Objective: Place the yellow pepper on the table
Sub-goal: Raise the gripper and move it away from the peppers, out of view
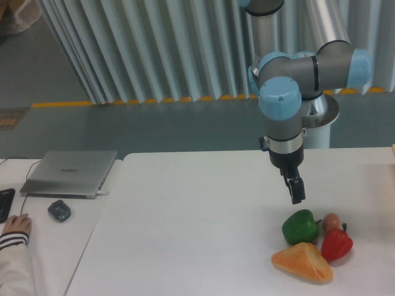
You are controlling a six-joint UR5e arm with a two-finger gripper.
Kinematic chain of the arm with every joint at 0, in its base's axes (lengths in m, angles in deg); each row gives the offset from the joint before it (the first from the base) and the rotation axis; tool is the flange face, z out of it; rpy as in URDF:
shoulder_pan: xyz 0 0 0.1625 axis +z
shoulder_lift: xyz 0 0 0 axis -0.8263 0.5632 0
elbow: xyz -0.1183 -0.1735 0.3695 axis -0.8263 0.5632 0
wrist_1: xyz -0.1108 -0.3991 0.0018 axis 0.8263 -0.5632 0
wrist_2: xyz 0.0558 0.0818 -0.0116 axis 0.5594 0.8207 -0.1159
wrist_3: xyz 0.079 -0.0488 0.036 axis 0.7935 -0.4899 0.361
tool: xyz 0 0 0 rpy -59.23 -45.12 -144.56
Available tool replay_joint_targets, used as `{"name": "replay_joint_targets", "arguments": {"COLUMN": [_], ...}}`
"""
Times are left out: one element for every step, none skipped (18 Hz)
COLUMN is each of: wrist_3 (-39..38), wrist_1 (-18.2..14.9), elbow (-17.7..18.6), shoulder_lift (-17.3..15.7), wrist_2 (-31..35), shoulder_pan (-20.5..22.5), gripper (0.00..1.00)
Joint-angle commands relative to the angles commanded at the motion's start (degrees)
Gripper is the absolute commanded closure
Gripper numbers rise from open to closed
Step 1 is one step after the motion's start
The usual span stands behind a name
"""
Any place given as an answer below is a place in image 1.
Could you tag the black keyboard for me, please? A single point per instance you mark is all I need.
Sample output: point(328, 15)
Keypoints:
point(6, 200)

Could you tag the corrugated grey partition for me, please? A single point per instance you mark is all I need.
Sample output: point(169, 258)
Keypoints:
point(155, 50)

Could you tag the silver laptop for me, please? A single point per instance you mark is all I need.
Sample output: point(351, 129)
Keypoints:
point(70, 174)

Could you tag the green bell pepper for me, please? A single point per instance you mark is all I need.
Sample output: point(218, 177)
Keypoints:
point(301, 226)

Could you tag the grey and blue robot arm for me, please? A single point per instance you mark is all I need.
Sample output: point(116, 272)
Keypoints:
point(291, 88)

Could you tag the brown egg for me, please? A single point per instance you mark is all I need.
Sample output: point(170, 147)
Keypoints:
point(331, 221)

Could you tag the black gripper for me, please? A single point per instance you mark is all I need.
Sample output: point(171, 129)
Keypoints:
point(292, 178)

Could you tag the orange bread loaf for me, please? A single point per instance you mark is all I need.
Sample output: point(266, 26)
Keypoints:
point(303, 260)

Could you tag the red bell pepper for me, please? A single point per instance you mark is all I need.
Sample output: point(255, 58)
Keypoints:
point(336, 243)

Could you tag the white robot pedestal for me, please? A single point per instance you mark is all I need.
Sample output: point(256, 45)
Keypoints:
point(318, 114)

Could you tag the striped white sleeve forearm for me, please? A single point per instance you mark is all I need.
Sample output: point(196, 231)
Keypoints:
point(16, 266)

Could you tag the person's hand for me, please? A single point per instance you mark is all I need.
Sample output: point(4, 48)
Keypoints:
point(21, 223)

